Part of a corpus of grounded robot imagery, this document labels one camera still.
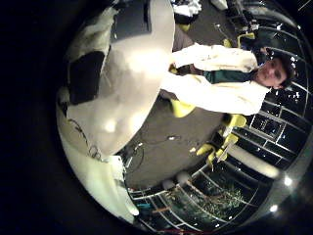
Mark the thin black table cable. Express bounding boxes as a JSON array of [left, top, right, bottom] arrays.
[[67, 117, 104, 161]]

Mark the white round ball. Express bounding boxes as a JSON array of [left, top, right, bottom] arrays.
[[161, 178, 176, 191], [175, 170, 193, 188]]

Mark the green shrub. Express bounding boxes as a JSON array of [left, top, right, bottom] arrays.
[[195, 185, 246, 216]]

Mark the white bag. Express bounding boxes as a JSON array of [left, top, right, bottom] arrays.
[[209, 0, 229, 11]]

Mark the white cloth pile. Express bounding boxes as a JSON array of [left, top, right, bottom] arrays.
[[170, 0, 203, 18]]

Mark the white round pillar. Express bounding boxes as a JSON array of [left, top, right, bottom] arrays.
[[228, 143, 282, 180]]

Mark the person in white jacket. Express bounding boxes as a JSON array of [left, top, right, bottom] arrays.
[[159, 42, 296, 117]]

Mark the floor cable bundle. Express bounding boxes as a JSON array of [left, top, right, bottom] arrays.
[[125, 141, 146, 174]]

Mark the dark grey box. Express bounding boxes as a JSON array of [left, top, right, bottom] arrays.
[[111, 0, 154, 42]]

